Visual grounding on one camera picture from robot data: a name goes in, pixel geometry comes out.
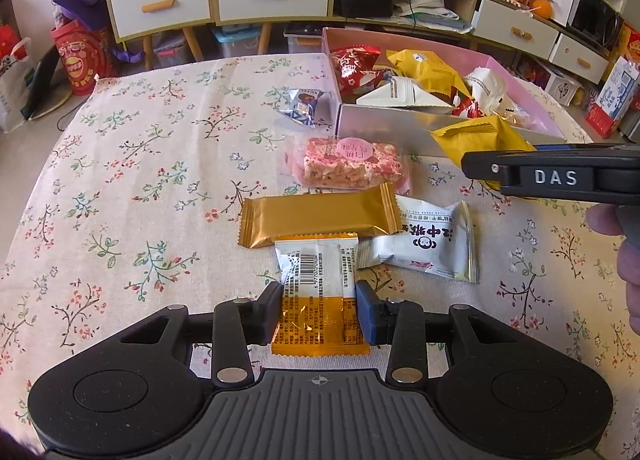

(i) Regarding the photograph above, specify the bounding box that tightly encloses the yellow biscuit packet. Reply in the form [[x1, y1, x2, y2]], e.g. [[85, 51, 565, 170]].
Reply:
[[386, 49, 471, 102]]

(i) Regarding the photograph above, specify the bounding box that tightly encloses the white gift box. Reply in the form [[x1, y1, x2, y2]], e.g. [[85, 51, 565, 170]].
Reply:
[[515, 54, 580, 105]]

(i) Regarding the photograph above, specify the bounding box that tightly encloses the orange fruit lower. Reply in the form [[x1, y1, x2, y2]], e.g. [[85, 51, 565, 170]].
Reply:
[[529, 0, 553, 20]]

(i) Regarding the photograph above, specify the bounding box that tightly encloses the orange white snack packet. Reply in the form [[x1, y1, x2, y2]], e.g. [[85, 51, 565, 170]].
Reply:
[[271, 232, 370, 357]]

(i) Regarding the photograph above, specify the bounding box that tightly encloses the red gift bag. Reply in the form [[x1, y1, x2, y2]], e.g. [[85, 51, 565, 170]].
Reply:
[[51, 20, 116, 96]]

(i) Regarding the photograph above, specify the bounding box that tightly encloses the pink nougat packet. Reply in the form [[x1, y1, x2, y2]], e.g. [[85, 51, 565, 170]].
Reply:
[[283, 136, 411, 194]]

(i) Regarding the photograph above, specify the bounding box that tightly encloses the blue white milk carton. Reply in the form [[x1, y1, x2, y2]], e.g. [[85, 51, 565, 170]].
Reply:
[[586, 56, 639, 139]]

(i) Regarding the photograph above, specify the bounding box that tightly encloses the red snack packet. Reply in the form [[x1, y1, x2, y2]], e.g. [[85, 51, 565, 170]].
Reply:
[[331, 45, 384, 97]]

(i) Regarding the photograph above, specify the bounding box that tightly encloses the pink cardboard box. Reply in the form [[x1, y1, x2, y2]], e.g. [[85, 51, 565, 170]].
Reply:
[[321, 26, 568, 157]]

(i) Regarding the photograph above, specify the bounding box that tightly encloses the blue silver snack packet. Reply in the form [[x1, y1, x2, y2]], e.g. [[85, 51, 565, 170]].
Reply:
[[277, 88, 333, 128]]

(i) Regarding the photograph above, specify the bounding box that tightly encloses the black white microwave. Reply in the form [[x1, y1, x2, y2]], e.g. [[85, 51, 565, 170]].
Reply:
[[548, 0, 623, 51]]

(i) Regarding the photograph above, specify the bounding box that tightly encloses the gold bar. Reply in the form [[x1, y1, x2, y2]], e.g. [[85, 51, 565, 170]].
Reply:
[[238, 183, 401, 249]]

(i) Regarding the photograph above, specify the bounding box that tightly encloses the white triangular snack packet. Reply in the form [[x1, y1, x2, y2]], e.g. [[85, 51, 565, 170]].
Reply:
[[356, 76, 452, 110]]

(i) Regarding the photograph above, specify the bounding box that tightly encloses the blue lid plastic bin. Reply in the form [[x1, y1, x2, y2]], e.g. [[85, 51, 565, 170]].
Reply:
[[210, 24, 262, 58]]

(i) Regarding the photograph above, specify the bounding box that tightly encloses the right hand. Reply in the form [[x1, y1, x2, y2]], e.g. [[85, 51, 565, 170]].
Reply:
[[586, 204, 640, 334]]

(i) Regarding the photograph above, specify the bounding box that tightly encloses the floral tablecloth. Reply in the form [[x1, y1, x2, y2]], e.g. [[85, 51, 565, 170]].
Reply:
[[1, 54, 639, 459]]

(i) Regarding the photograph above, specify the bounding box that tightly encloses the white monkey snack packet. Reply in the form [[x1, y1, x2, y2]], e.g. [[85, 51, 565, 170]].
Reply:
[[357, 195, 478, 283]]

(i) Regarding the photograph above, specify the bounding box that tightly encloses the wooden white drawer cabinet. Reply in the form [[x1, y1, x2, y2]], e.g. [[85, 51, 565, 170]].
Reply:
[[106, 0, 608, 82]]

